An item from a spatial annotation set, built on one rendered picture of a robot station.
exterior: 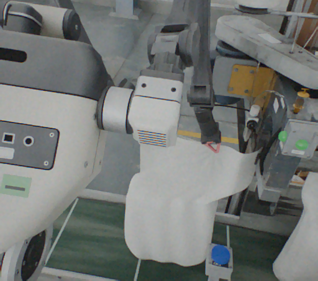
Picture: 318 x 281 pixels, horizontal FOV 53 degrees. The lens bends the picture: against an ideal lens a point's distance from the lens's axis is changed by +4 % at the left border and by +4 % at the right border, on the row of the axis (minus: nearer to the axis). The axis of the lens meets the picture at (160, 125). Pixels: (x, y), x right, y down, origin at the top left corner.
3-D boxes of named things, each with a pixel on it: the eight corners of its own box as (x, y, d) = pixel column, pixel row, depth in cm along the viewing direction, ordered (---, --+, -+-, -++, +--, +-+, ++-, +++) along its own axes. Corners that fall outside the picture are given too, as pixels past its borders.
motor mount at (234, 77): (208, 95, 128) (215, 57, 118) (208, 87, 133) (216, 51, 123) (281, 105, 125) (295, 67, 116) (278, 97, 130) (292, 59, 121)
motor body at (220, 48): (205, 104, 135) (216, 49, 120) (207, 87, 147) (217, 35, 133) (241, 109, 134) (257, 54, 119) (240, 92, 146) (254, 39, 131)
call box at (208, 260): (205, 275, 106) (207, 264, 103) (205, 252, 112) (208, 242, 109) (229, 280, 105) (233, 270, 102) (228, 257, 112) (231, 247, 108)
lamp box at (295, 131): (281, 154, 87) (291, 128, 82) (278, 144, 91) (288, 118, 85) (310, 159, 86) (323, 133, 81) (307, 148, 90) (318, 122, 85)
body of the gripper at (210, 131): (219, 125, 115) (214, 108, 111) (220, 142, 107) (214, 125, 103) (202, 128, 117) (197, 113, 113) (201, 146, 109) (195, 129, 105)
